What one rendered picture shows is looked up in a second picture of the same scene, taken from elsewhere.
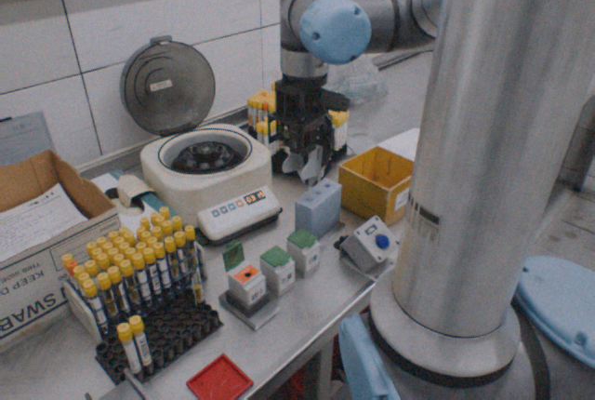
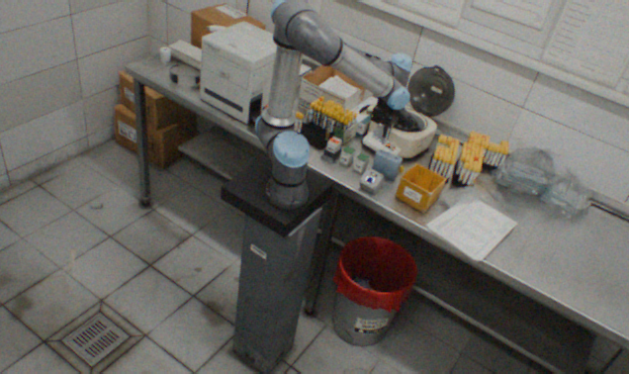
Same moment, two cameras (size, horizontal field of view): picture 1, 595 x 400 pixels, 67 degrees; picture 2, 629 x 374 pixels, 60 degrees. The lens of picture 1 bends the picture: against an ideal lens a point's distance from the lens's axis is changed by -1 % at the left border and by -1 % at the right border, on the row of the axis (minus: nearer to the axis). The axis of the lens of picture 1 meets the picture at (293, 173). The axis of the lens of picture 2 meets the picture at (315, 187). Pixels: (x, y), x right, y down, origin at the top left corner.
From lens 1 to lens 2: 1.83 m
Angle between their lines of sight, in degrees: 58
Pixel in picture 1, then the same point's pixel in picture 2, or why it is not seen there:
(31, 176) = not seen: hidden behind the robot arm
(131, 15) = (446, 52)
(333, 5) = not seen: hidden behind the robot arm
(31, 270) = (315, 93)
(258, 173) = (399, 140)
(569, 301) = (288, 139)
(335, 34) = not seen: hidden behind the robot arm
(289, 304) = (335, 166)
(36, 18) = (408, 30)
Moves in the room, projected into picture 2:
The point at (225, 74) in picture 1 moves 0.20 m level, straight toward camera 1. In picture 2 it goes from (483, 115) to (444, 117)
